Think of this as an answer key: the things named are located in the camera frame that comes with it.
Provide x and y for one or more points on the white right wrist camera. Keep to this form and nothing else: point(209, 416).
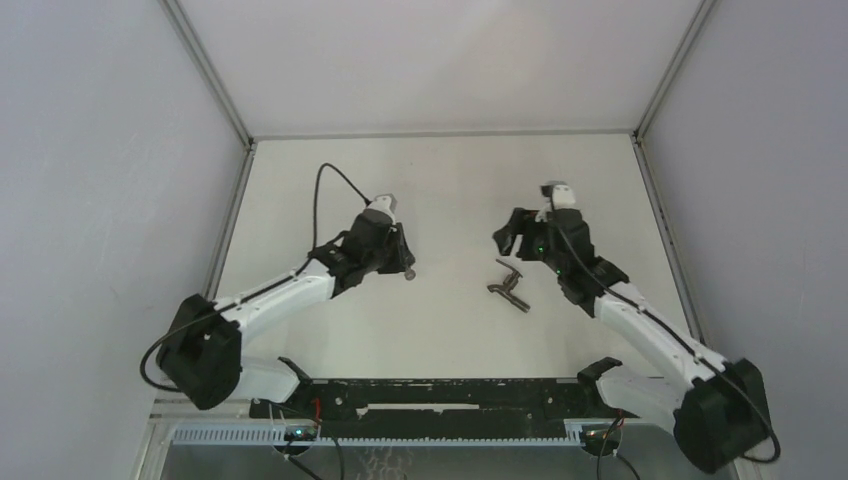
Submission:
point(558, 195)

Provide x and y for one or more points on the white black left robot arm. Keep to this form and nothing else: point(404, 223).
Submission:
point(202, 353)

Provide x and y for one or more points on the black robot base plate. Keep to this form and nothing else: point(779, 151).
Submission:
point(441, 409)

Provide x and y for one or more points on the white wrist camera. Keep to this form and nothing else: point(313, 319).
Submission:
point(386, 203)
point(558, 195)

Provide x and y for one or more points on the metal water faucet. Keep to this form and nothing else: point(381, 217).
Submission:
point(506, 287)

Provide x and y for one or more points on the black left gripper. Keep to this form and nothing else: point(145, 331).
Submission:
point(403, 258)

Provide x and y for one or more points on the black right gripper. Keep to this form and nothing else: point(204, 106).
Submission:
point(504, 236)

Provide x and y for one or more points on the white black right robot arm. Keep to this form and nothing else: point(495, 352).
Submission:
point(716, 410)

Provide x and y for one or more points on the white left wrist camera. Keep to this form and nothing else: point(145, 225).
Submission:
point(386, 203)

